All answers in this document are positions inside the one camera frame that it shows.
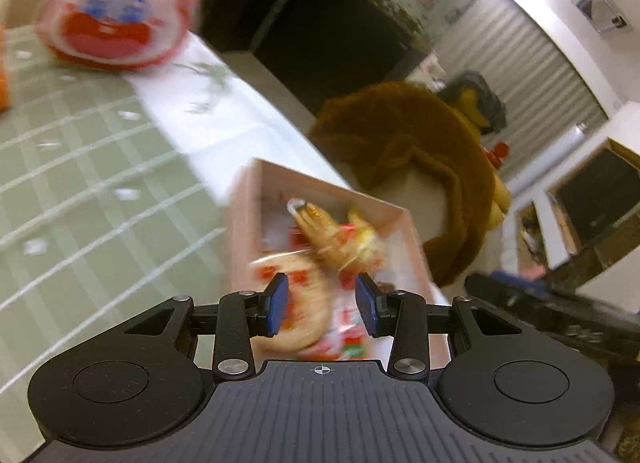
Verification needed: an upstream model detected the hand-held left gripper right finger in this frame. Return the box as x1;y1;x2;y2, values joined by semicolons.
355;274;518;380

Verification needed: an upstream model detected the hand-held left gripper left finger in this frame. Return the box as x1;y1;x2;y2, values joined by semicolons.
124;273;290;380

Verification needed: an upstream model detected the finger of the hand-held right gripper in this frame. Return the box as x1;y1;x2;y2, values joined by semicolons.
464;270;556;311

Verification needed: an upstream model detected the pink cardboard box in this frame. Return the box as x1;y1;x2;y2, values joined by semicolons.
225;157;451;361

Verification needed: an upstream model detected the red white snack packet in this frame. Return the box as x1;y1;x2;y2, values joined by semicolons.
327;273;368;360

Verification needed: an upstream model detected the wooden television stand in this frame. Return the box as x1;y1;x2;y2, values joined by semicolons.
515;188;586;274

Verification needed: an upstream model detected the television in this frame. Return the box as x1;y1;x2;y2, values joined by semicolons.
545;139;640;274

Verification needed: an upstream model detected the small red toy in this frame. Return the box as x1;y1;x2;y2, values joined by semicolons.
484;142;512;170

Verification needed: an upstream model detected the white rolled tube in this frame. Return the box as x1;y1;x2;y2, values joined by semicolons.
505;122;587;194

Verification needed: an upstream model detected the brown plush toy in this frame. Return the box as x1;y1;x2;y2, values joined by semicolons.
307;82;512;289

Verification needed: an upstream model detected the yellow plush toy dark hair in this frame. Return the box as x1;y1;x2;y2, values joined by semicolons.
439;70;512;214

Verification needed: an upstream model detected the grey curtain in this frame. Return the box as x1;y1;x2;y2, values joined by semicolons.
430;0;608;186

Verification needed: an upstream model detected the green checked tablecloth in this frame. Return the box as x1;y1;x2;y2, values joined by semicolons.
0;23;361;449

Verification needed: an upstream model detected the black cabinet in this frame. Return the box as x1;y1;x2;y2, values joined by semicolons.
249;0;433;115

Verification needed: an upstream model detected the ceiling vent fixture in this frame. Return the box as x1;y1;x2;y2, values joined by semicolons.
571;0;631;34

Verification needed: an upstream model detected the red and white snack bag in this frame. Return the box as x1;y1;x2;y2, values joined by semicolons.
34;0;217;75

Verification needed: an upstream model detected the orange packet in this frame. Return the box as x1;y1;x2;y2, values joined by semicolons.
0;56;12;115

